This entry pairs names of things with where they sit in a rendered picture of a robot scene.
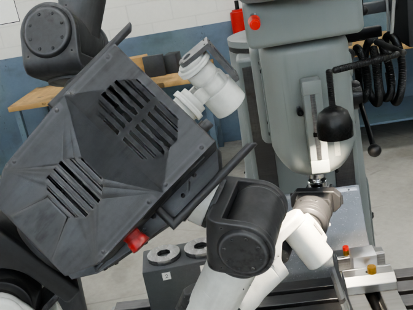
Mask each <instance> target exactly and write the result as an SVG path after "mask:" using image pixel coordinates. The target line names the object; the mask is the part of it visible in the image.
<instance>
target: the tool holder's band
mask: <svg viewBox="0 0 413 310"><path fill-rule="evenodd" d="M326 184H327V179H326V178H325V177H324V178H322V180H321V181H313V180H312V179H309V180H308V185H309V186H310V187H313V188H318V187H322V186H324V185H326Z"/></svg>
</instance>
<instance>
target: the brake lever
mask: <svg viewBox="0 0 413 310"><path fill-rule="evenodd" d="M248 24H249V26H250V28H251V29H252V30H258V29H259V28H260V25H261V19H260V18H259V17H258V16H257V15H256V13H252V14H251V15H250V18H249V19H248Z"/></svg>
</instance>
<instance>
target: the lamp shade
mask: <svg viewBox="0 0 413 310"><path fill-rule="evenodd" d="M316 127H317V137H318V139H319V140H320V141H325V142H338V141H344V140H348V139H349V138H351V137H352V136H354V132H353V121H352V119H351V116H350V114H349V112H348V110H347V109H345V108H343V107H341V106H337V105H336V106H335V107H332V108H331V107H329V106H328V107H326V108H325V109H323V110H322V111H321V112H319V114H318V119H317V124H316Z"/></svg>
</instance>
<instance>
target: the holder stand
mask: <svg viewBox="0 0 413 310"><path fill-rule="evenodd" d="M206 260H207V238H206V237H201V238H197V239H194V240H192V241H190V242H186V243H183V244H177V245H171V244H167V245H161V246H158V247H156V248H154V249H152V250H146V251H144V252H143V273H142V274H143V279H144V284H145V287H146V291H147V296H148V299H149V304H150V307H151V310H176V309H175V307H176V305H177V303H178V301H179V298H180V296H181V294H182V292H183V290H184V289H185V288H186V287H188V286H189V285H191V284H194V283H196V282H197V280H198V278H199V275H200V273H201V272H202V269H203V267H204V265H205V263H206Z"/></svg>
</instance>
